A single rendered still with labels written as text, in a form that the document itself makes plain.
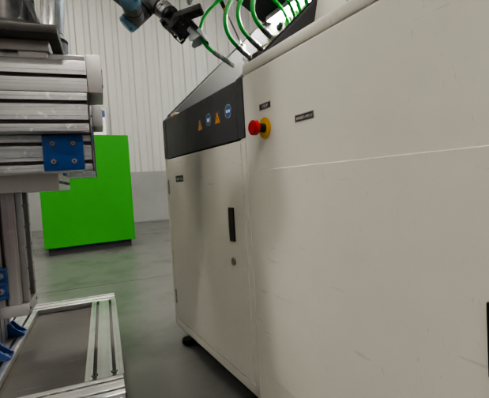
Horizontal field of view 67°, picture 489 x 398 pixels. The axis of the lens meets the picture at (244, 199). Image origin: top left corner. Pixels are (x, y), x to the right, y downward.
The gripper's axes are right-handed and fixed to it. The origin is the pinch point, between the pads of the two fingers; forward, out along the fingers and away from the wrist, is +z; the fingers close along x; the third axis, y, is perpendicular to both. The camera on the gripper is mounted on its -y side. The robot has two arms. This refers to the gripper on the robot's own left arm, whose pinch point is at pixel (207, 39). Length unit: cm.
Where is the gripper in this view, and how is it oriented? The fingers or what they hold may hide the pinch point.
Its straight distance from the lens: 158.4
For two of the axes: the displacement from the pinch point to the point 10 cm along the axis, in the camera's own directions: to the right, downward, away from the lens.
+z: 7.1, 6.7, -2.0
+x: -1.1, -1.7, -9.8
